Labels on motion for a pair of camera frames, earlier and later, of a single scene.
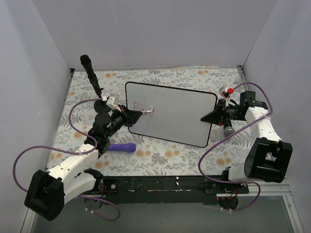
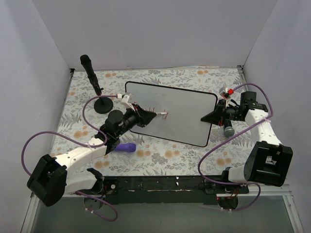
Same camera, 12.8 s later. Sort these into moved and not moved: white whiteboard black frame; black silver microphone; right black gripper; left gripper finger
Moved: left gripper finger
Not moved: right black gripper; white whiteboard black frame; black silver microphone
